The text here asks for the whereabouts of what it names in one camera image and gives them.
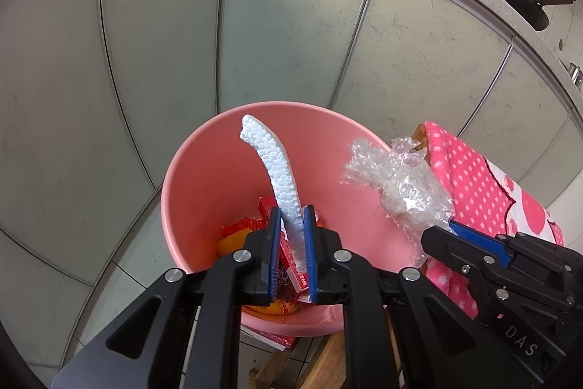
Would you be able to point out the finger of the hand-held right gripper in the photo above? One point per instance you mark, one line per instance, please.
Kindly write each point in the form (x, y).
(451, 250)
(483, 241)

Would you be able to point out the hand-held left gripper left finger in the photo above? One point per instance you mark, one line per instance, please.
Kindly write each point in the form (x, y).
(274, 261)

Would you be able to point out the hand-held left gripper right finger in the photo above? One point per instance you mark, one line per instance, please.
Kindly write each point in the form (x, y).
(310, 261)

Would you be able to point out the red medicine box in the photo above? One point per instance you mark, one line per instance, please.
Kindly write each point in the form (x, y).
(286, 250)

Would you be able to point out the dark steel wool ball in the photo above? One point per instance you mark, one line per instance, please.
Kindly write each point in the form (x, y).
(283, 275)

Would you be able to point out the yellow foam fruit net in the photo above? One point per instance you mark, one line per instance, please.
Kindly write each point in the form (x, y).
(230, 247)
(257, 309)

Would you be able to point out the red plastic snack wrapper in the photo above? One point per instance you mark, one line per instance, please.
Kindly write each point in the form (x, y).
(237, 229)

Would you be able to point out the clear bubble wrap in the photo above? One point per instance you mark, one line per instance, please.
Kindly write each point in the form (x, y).
(405, 188)

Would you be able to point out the white foam strip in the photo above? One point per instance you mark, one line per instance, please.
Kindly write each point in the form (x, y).
(278, 170)

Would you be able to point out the pink plastic bucket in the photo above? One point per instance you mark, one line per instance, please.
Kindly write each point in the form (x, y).
(205, 170)

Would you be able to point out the pink polka dot blanket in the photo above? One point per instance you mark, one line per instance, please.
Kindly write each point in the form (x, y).
(464, 175)

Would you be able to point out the red white paper packet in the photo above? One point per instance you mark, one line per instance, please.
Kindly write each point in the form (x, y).
(273, 336)

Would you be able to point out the wooden stool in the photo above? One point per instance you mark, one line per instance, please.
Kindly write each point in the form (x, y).
(328, 357)

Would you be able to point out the wooden table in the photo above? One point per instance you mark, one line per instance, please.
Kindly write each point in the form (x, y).
(419, 140)

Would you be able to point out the stainless steel pot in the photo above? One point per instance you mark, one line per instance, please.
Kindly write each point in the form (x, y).
(576, 74)

